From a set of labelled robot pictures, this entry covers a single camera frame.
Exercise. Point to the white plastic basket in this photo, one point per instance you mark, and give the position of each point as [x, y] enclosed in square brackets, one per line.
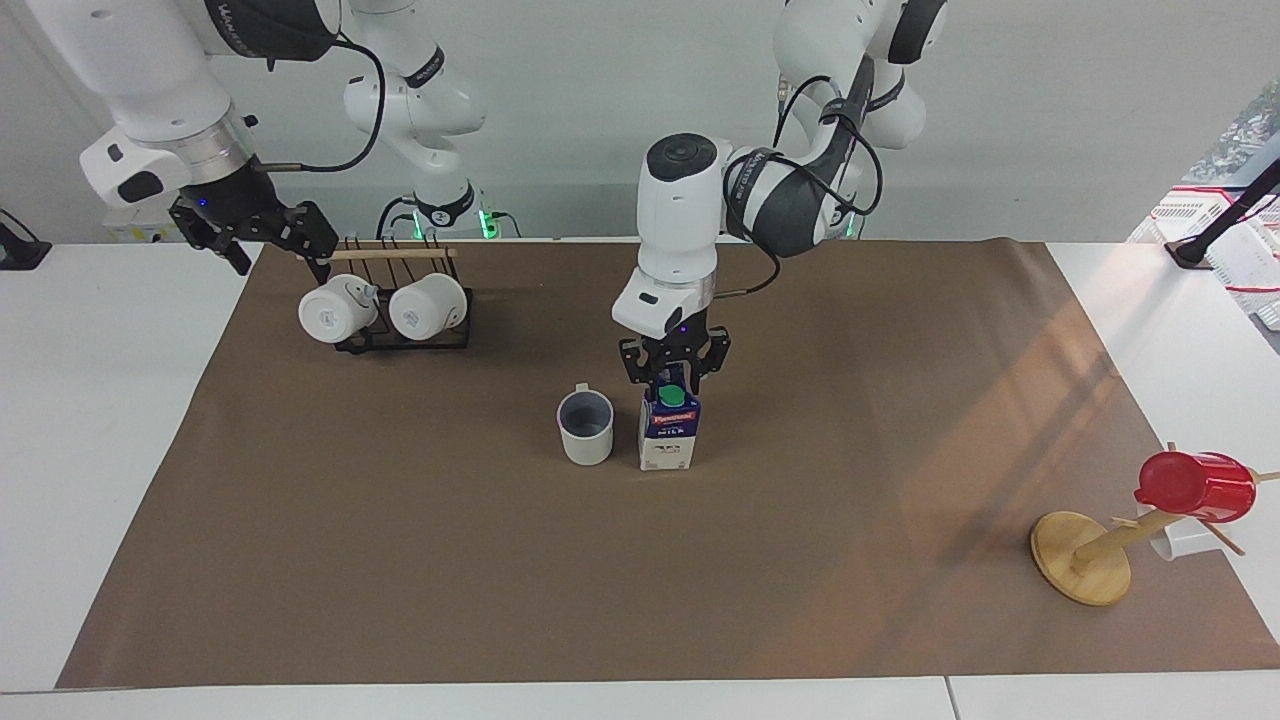
[1250, 270]

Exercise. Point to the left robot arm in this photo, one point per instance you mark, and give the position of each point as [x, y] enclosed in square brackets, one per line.
[680, 220]

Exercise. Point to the milk carton with green cap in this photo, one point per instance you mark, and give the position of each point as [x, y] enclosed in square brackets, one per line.
[668, 435]

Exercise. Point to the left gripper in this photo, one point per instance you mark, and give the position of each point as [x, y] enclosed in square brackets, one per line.
[680, 345]

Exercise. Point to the black stand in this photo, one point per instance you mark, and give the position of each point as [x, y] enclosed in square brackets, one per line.
[20, 255]
[1225, 218]

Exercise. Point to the grey cup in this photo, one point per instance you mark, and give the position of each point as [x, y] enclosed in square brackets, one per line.
[586, 440]

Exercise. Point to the wooden cup tree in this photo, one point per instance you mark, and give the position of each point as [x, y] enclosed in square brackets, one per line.
[1082, 560]

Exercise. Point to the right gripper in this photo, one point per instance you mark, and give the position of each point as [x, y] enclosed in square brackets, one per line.
[232, 195]

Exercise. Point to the white cup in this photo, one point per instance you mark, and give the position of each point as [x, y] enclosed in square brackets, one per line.
[425, 308]
[1180, 543]
[330, 312]

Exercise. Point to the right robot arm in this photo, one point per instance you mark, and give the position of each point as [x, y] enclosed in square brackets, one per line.
[150, 70]

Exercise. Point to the red cup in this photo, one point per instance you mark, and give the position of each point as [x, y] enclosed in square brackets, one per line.
[1200, 487]

